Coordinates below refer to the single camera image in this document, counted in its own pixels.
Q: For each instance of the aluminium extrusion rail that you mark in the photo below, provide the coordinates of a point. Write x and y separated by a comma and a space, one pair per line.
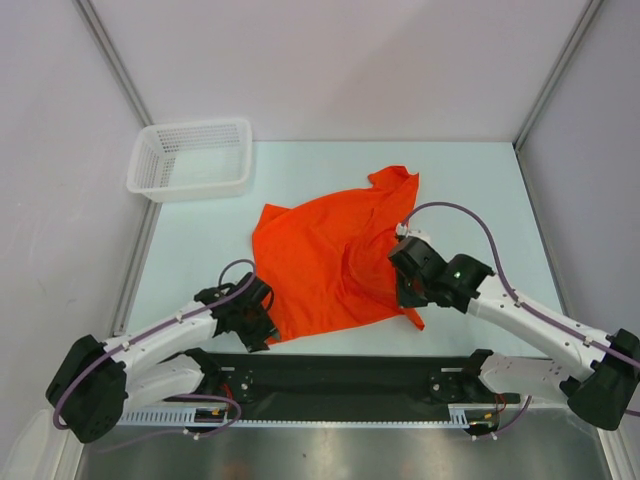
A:
539, 378

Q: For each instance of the right aluminium corner post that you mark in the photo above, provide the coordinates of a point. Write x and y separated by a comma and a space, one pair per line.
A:
558, 70

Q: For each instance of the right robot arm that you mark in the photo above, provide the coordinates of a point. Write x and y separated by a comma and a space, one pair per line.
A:
595, 373

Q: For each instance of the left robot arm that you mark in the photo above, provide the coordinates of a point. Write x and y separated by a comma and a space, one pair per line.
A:
99, 382

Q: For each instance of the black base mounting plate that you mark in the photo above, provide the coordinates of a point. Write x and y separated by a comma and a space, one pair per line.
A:
376, 389

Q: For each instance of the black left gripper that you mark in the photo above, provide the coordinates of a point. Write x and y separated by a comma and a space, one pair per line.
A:
254, 342

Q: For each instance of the aluminium corner post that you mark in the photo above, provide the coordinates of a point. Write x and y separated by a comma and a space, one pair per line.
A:
107, 49
558, 70

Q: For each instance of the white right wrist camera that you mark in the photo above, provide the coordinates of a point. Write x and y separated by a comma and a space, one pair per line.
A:
404, 231

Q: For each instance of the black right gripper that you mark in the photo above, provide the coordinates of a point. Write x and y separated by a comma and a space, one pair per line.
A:
407, 293

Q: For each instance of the orange t shirt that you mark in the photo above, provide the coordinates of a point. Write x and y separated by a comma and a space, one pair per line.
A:
326, 260

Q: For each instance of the left aluminium corner post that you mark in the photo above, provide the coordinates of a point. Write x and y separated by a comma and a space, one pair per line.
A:
107, 49

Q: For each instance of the slotted grey cable duct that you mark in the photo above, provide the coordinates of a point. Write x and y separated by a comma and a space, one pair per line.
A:
194, 417

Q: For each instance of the white plastic mesh basket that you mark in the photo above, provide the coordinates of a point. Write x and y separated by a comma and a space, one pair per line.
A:
188, 161

